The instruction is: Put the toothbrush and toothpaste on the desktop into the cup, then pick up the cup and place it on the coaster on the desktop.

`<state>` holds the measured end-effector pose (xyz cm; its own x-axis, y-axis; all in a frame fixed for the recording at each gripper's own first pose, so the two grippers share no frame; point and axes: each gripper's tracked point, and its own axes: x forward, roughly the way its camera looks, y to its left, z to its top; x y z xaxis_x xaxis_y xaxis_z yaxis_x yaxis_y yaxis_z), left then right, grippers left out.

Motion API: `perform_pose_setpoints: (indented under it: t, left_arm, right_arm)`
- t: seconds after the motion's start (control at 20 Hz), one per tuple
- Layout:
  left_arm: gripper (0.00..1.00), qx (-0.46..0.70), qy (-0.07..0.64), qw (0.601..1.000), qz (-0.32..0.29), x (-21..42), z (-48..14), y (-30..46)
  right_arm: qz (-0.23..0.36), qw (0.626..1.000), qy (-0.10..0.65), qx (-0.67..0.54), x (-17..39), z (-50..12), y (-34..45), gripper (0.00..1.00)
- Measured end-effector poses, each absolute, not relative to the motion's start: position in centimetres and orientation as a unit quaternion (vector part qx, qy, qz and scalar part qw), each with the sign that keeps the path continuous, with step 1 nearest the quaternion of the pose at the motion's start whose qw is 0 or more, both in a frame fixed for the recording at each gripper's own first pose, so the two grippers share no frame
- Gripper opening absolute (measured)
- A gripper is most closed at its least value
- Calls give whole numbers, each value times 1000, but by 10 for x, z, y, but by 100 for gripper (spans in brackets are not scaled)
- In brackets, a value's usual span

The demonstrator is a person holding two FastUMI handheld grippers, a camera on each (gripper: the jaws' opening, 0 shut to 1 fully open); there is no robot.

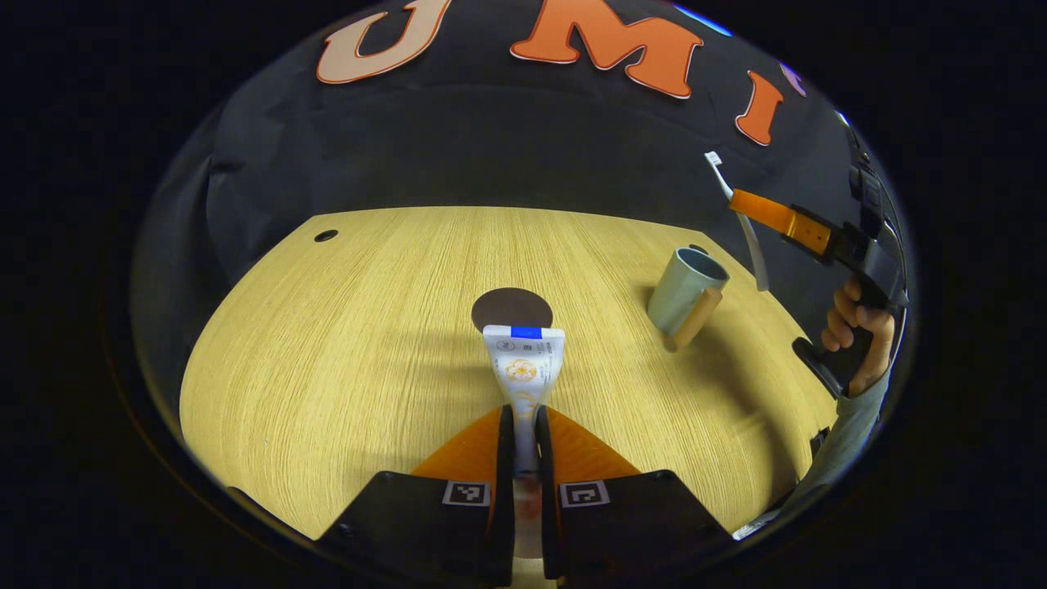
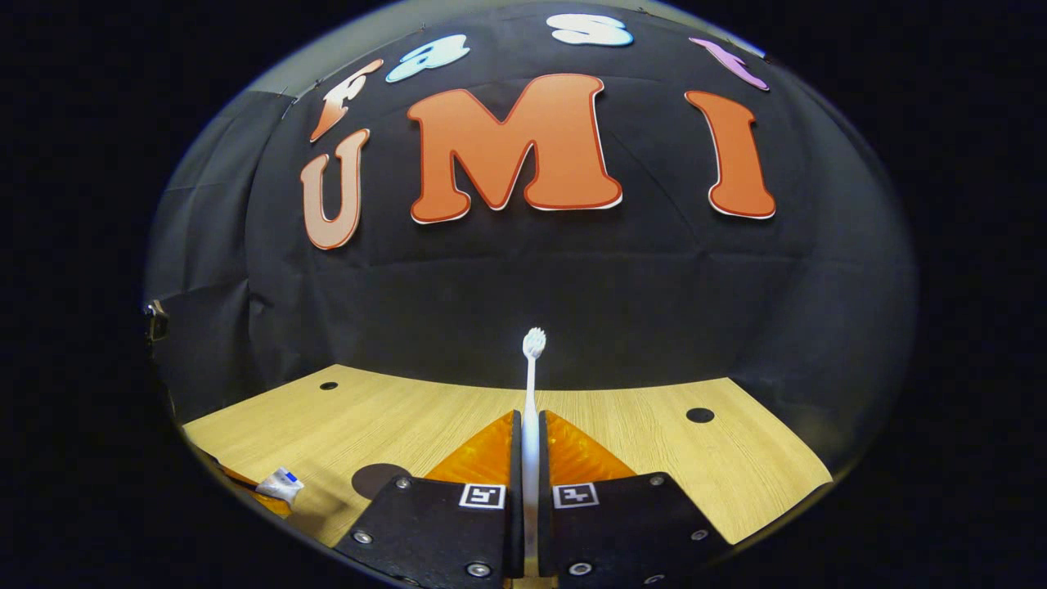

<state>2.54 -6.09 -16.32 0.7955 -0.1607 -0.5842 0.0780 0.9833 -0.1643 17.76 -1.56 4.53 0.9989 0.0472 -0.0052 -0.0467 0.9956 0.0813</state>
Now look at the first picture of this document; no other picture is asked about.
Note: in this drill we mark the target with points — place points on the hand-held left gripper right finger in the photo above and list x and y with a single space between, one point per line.
546 507

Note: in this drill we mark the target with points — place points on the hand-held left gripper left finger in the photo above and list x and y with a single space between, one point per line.
503 507

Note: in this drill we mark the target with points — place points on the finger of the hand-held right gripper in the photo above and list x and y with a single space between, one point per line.
777 214

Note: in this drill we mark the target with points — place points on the white toothbrush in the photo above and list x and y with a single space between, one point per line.
748 237

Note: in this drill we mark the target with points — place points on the white toothpaste tube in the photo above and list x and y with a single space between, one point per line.
523 368

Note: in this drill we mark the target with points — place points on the brown round coaster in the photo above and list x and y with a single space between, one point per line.
507 307

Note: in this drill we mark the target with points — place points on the black backdrop cloth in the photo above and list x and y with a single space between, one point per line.
491 147

